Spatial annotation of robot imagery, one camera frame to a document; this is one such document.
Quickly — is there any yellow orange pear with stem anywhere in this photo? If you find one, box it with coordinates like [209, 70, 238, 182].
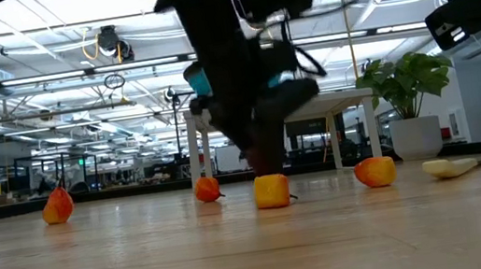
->
[250, 171, 301, 212]

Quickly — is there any black ceiling cable reel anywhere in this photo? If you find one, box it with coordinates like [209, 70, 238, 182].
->
[93, 21, 136, 66]

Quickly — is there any black background monitor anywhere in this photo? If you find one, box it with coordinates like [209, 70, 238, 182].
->
[284, 114, 346, 139]

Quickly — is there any red yellow pear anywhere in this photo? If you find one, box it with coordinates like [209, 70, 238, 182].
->
[38, 184, 78, 227]

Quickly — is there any green plant in white pot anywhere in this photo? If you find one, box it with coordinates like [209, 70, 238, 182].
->
[351, 46, 467, 168]

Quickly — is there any black hanging cable loop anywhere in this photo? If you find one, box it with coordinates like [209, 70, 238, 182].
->
[102, 72, 127, 92]

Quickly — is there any blue collapsible bowl grey rim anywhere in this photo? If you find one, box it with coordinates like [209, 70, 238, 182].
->
[180, 47, 292, 113]

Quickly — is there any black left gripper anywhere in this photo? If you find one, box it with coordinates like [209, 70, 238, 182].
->
[197, 29, 328, 158]

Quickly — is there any white perforated shelf riser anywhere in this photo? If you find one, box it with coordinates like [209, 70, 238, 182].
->
[180, 84, 386, 195]

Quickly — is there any orange red peach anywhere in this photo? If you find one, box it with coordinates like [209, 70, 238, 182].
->
[351, 153, 400, 192]

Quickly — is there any yellow hanging cable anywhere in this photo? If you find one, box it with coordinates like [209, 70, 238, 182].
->
[336, 0, 361, 82]

